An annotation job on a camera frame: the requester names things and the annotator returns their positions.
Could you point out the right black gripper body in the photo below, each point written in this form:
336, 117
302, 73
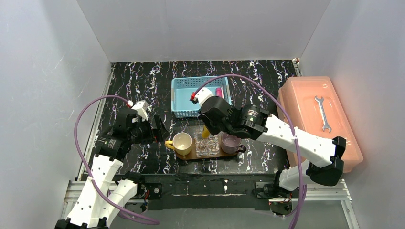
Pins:
208, 119

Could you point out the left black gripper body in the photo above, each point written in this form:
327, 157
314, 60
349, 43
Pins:
157, 127

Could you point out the yellow toothpaste tube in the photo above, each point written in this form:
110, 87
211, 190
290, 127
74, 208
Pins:
205, 133

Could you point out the yellow mug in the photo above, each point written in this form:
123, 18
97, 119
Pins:
181, 143

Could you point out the pink toothpaste tube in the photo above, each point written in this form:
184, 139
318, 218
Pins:
219, 92

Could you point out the purple mug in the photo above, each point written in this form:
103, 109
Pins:
231, 144

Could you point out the clear textured acrylic holder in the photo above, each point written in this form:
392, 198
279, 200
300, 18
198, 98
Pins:
206, 147

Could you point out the oval wooden tray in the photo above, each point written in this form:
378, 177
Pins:
192, 155

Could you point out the light blue plastic basket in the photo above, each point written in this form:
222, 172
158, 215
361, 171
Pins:
182, 88

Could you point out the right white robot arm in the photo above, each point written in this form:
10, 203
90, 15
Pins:
323, 162

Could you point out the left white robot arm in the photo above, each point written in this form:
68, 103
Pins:
96, 207

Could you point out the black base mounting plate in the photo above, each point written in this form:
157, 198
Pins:
203, 191

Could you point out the pink translucent storage box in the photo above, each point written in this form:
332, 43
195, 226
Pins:
297, 97

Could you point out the silver open-end wrench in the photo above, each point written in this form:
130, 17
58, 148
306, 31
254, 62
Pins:
325, 125

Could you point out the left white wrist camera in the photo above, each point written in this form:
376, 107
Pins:
140, 107

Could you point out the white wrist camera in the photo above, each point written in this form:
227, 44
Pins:
201, 96
140, 107

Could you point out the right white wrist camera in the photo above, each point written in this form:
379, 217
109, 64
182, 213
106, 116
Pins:
201, 96

